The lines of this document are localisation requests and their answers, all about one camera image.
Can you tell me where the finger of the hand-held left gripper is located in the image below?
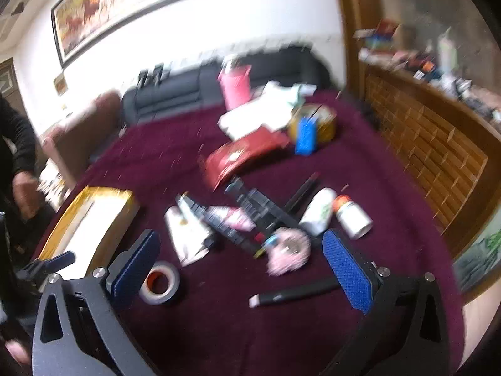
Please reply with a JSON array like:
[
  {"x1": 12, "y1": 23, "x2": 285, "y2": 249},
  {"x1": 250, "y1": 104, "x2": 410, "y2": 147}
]
[{"x1": 16, "y1": 251, "x2": 77, "y2": 287}]

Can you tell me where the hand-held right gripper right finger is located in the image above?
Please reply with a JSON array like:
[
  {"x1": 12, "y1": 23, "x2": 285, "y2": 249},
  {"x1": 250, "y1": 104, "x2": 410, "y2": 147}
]
[{"x1": 321, "y1": 228, "x2": 452, "y2": 376}]

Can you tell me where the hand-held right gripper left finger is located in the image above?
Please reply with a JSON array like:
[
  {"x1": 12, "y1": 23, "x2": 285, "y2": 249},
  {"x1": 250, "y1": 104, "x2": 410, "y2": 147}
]
[{"x1": 31, "y1": 229, "x2": 163, "y2": 376}]

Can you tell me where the black tape roll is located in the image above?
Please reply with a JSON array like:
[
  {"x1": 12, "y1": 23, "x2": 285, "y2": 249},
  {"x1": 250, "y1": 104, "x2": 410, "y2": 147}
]
[{"x1": 138, "y1": 260, "x2": 181, "y2": 307}]

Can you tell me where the gold cardboard tray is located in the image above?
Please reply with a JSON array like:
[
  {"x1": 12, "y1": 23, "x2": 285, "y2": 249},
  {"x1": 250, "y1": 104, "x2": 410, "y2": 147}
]
[{"x1": 38, "y1": 186, "x2": 141, "y2": 279}]

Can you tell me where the black marker with teal end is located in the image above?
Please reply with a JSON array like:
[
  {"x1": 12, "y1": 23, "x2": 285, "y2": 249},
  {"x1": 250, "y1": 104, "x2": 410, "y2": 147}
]
[{"x1": 248, "y1": 277, "x2": 340, "y2": 308}]

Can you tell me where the white tube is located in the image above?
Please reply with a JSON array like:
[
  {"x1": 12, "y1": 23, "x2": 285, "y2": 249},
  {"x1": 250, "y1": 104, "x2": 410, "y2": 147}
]
[{"x1": 163, "y1": 204, "x2": 217, "y2": 268}]

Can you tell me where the grey tube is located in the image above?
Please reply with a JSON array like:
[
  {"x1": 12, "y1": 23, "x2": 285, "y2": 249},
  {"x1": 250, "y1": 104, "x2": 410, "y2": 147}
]
[{"x1": 175, "y1": 193, "x2": 255, "y2": 252}]

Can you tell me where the pink flower print tube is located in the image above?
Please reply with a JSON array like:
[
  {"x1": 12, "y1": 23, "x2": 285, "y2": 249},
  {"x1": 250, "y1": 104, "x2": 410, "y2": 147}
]
[{"x1": 205, "y1": 205, "x2": 256, "y2": 230}]

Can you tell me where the black marker with green end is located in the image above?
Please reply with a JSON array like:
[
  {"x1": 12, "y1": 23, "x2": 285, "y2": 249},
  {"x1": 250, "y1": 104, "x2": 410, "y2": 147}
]
[{"x1": 225, "y1": 176, "x2": 310, "y2": 260}]

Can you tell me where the white bottle with orange cap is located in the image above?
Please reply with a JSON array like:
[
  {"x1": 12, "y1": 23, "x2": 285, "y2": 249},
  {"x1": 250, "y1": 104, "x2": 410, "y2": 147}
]
[{"x1": 332, "y1": 195, "x2": 374, "y2": 240}]

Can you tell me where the white bottle with green label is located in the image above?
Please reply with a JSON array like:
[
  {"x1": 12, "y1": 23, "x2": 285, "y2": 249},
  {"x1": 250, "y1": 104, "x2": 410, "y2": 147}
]
[{"x1": 298, "y1": 187, "x2": 338, "y2": 236}]

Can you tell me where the thick black pen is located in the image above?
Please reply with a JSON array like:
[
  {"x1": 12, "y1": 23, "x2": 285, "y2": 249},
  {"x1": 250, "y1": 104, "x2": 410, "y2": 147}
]
[{"x1": 287, "y1": 182, "x2": 322, "y2": 221}]

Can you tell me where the thin black pen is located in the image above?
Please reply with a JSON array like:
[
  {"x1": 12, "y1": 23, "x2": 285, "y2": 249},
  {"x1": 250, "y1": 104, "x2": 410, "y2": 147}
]
[{"x1": 282, "y1": 171, "x2": 318, "y2": 209}]

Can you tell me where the brown armchair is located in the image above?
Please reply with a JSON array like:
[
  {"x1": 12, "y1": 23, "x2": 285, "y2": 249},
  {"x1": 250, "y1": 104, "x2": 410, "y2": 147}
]
[{"x1": 41, "y1": 92, "x2": 125, "y2": 189}]

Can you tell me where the small blue box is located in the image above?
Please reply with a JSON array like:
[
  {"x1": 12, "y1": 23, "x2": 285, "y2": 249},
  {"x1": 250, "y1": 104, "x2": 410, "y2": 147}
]
[{"x1": 294, "y1": 117, "x2": 318, "y2": 156}]

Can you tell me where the yellow tape roll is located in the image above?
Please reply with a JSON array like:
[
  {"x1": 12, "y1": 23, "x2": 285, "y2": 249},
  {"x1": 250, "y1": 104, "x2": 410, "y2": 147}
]
[{"x1": 287, "y1": 104, "x2": 338, "y2": 144}]

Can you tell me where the wooden lattice cabinet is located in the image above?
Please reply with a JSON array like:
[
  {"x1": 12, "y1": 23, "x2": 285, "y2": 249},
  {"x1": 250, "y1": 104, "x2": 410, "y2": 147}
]
[{"x1": 358, "y1": 59, "x2": 501, "y2": 302}]

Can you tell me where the red foil packet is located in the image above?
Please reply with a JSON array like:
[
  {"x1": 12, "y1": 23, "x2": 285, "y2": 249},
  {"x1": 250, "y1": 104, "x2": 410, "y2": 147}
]
[{"x1": 199, "y1": 131, "x2": 291, "y2": 193}]

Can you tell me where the white paper booklet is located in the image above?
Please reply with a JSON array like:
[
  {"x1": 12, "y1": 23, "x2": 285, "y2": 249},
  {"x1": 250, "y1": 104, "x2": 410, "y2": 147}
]
[{"x1": 217, "y1": 98, "x2": 299, "y2": 142}]

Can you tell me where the wooden glass door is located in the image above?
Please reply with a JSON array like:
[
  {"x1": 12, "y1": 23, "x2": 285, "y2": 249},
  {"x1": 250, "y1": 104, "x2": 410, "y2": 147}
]
[{"x1": 0, "y1": 58, "x2": 17, "y2": 100}]

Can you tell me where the white crumpled cloth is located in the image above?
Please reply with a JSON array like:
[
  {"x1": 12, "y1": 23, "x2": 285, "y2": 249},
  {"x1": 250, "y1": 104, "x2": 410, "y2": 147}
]
[{"x1": 254, "y1": 81, "x2": 318, "y2": 107}]

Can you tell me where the black leather sofa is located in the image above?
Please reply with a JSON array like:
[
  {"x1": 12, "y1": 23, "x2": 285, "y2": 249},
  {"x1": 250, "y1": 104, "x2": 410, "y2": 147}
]
[{"x1": 121, "y1": 47, "x2": 333, "y2": 127}]

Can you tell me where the bottle with pink knit sleeve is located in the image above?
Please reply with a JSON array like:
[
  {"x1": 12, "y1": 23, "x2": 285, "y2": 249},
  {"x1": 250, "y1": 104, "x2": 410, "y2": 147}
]
[{"x1": 218, "y1": 57, "x2": 253, "y2": 111}]

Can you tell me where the pile of cabinet clutter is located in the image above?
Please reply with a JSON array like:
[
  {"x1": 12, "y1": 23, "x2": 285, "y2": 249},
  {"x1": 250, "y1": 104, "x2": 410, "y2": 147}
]
[{"x1": 352, "y1": 18, "x2": 501, "y2": 122}]

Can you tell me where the tall white bottle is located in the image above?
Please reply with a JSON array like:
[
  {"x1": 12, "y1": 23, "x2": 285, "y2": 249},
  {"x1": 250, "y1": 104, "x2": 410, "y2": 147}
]
[{"x1": 437, "y1": 29, "x2": 455, "y2": 77}]

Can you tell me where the framed horse painting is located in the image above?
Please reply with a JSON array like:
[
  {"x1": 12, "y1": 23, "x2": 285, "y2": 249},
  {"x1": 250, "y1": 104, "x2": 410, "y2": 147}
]
[{"x1": 51, "y1": 0, "x2": 206, "y2": 68}]

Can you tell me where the small yellow wall plaque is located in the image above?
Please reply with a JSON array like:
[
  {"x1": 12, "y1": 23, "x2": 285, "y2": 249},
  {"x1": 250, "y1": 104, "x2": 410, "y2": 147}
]
[{"x1": 53, "y1": 71, "x2": 69, "y2": 95}]

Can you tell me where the wooden door frame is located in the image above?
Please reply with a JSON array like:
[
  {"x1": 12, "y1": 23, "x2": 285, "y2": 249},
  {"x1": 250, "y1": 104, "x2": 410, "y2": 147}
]
[{"x1": 333, "y1": 0, "x2": 389, "y2": 100}]

